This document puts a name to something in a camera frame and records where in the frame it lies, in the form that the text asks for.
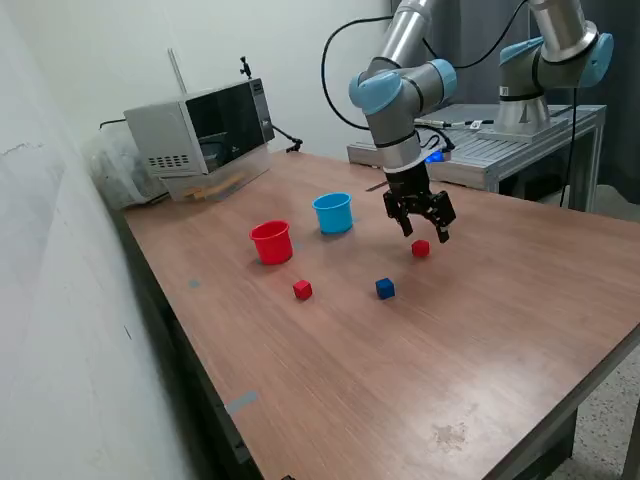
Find translucent plastic bag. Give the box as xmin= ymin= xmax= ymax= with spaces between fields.
xmin=82 ymin=124 xmax=169 ymax=211

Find dark grey curtain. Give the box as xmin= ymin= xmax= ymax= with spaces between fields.
xmin=389 ymin=0 xmax=640 ymax=206

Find grey tape strip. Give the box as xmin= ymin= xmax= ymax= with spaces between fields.
xmin=227 ymin=391 xmax=259 ymax=416

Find dark metal table frame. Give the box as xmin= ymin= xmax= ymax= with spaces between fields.
xmin=117 ymin=209 xmax=640 ymax=480

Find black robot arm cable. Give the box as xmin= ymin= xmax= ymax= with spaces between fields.
xmin=321 ymin=0 xmax=531 ymax=132

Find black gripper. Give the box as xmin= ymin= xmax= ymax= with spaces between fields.
xmin=383 ymin=160 xmax=457 ymax=245

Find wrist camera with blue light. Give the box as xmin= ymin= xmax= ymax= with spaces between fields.
xmin=417 ymin=134 xmax=456 ymax=166

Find tan wooden sticks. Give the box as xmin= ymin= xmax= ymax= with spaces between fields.
xmin=182 ymin=172 xmax=246 ymax=202

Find thin white rod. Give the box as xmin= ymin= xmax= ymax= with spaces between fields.
xmin=167 ymin=48 xmax=189 ymax=96

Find clear plastic box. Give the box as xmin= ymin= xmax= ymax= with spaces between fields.
xmin=159 ymin=144 xmax=274 ymax=204

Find cable with silver connector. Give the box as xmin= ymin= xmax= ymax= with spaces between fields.
xmin=414 ymin=117 xmax=496 ymax=131

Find black hanging cable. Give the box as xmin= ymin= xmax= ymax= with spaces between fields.
xmin=557 ymin=89 xmax=581 ymax=209

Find silver microwave oven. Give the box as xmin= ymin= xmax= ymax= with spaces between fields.
xmin=123 ymin=77 xmax=277 ymax=177

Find aluminium slotted robot table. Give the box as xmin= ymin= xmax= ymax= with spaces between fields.
xmin=347 ymin=103 xmax=608 ymax=211

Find grey metal edge bracket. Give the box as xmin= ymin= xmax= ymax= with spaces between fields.
xmin=214 ymin=399 xmax=251 ymax=466

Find red plastic cup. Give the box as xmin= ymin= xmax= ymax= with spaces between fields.
xmin=249 ymin=219 xmax=293 ymax=266

